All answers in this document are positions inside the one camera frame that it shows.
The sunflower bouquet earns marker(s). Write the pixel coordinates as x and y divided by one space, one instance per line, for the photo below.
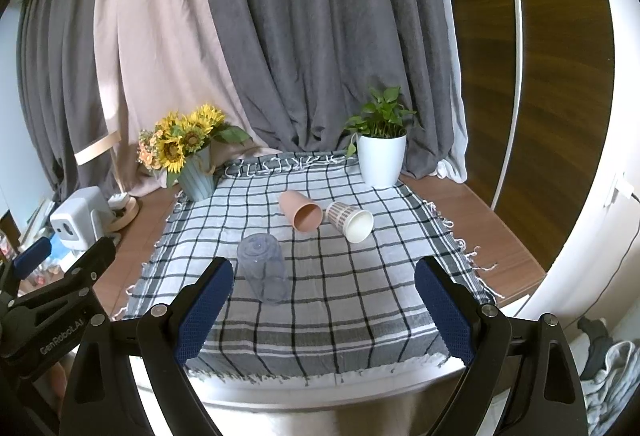
175 141

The white box-shaped device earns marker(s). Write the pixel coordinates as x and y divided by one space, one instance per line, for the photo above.
80 216

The pile of grey clothes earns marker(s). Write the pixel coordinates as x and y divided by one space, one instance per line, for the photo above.
607 376

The ribbed green vase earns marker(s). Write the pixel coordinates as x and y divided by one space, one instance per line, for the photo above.
197 181

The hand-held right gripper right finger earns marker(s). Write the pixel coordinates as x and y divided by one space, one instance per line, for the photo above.
445 311

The green leafy plant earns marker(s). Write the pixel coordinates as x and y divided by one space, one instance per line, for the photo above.
380 114

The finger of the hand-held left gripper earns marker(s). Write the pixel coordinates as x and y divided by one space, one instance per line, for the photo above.
87 266
31 257

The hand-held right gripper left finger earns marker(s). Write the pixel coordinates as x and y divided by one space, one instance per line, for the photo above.
205 311

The round wooden tray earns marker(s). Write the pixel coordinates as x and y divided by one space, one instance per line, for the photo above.
127 216

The grey curtain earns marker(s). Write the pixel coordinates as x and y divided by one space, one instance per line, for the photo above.
325 41
60 91

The pink cup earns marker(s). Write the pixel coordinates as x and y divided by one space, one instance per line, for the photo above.
300 213

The light wooden slat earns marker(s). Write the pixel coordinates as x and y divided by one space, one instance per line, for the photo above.
97 149

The white curved tube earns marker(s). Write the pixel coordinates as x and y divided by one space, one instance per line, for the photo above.
520 41

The beige pink curtain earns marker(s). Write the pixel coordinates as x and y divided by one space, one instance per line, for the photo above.
160 41

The checked grey white tablecloth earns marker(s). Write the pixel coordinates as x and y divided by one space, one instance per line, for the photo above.
330 306

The patterned white paper cup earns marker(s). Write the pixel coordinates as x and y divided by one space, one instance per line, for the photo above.
350 221

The transparent plastic cup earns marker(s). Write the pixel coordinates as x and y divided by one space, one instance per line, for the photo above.
263 268

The white plant pot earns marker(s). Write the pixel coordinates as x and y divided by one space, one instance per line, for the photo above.
381 161

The white wall plug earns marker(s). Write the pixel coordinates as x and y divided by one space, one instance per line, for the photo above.
619 188

